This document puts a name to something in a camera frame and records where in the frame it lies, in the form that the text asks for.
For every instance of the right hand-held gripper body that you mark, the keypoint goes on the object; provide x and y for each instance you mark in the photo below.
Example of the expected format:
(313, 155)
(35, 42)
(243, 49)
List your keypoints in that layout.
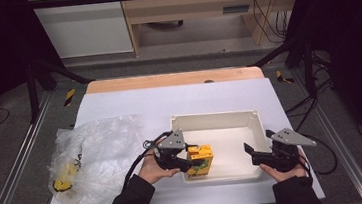
(283, 157)

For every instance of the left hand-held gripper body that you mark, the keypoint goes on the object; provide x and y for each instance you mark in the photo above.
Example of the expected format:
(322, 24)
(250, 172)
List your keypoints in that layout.
(173, 143)

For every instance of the yellow juice carton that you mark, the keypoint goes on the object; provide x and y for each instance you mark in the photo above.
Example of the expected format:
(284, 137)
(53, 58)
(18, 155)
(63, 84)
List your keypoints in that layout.
(204, 155)

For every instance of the white plastic bin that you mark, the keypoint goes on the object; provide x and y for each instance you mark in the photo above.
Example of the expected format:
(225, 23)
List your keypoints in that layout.
(224, 121)

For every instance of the clear plastic bag yellow smiley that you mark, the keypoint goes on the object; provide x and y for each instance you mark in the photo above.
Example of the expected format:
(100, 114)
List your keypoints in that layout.
(104, 156)

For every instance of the person's right hand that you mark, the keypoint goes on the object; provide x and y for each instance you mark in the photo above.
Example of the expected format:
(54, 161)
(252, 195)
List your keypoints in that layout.
(286, 175)

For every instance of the person's left hand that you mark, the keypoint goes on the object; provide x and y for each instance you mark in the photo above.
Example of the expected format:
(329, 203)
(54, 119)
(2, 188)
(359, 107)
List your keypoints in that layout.
(152, 170)

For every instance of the white table sheet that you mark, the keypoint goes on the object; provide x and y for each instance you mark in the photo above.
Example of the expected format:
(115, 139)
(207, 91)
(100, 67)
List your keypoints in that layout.
(185, 98)

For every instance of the yellow black tape strip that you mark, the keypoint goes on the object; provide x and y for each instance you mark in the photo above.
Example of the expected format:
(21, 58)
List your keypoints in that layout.
(69, 97)
(279, 75)

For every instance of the black metal stand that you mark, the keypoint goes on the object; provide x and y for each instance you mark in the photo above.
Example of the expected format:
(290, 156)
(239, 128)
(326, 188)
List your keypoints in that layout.
(32, 92)
(309, 69)

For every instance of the wooden desk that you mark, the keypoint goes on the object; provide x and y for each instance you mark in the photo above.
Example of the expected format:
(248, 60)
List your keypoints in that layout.
(190, 5)

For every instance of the white cabinet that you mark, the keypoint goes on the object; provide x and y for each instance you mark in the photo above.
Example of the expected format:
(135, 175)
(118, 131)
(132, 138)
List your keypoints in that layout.
(84, 27)

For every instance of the aluminium rail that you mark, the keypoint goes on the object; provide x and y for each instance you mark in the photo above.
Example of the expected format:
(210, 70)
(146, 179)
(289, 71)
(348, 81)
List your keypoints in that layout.
(335, 124)
(23, 150)

